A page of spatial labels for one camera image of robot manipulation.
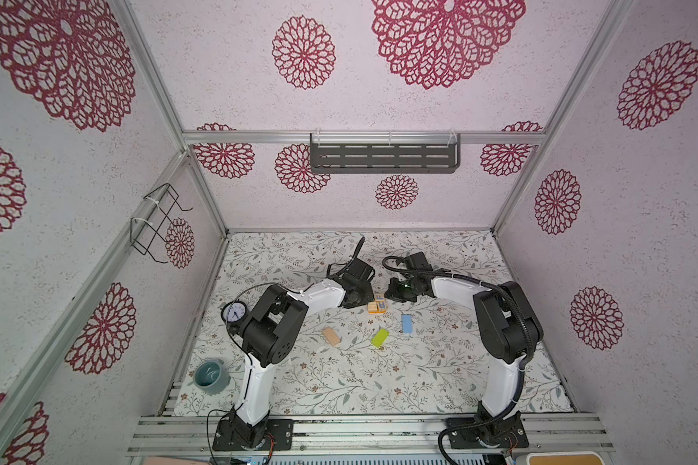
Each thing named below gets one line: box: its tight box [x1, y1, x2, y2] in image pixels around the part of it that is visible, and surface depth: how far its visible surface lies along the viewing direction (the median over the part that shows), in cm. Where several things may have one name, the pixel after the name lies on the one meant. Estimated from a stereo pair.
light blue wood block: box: [402, 313, 414, 335], surface depth 96 cm
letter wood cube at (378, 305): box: [367, 300, 386, 311], surface depth 97 cm
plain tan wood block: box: [322, 327, 341, 346], surface depth 92 cm
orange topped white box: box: [526, 451, 606, 465], surface depth 68 cm
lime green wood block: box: [370, 328, 390, 348], surface depth 93 cm
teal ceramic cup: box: [187, 359, 231, 395], surface depth 79 cm
